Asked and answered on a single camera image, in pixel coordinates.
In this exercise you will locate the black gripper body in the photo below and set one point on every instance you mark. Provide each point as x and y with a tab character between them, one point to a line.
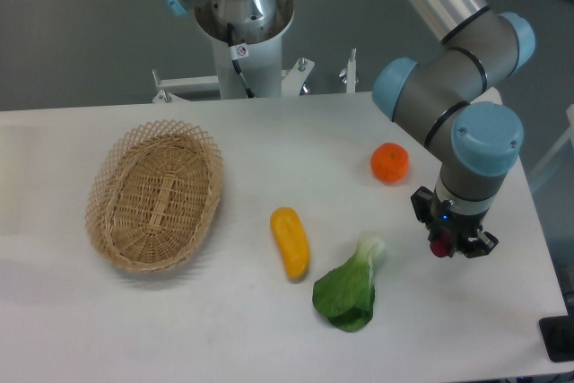
455	227

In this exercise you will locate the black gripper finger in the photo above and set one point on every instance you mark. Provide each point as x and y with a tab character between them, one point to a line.
481	245
434	232

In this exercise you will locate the red sweet potato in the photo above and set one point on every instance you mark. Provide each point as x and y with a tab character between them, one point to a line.
440	248

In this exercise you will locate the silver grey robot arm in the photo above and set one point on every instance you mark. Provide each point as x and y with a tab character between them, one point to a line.
438	104

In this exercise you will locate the orange tangerine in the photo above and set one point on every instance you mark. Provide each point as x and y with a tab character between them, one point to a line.
390	163

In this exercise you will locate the green bok choy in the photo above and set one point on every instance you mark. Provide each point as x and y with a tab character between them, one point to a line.
345	295

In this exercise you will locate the black device at table edge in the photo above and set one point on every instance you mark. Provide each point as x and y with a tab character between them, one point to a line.
557	333

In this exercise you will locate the yellow toy vegetable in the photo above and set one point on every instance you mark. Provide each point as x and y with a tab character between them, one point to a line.
292	241

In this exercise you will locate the woven wicker basket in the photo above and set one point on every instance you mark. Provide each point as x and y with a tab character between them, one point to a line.
155	196

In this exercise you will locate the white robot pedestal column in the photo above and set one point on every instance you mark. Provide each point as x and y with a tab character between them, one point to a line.
247	44

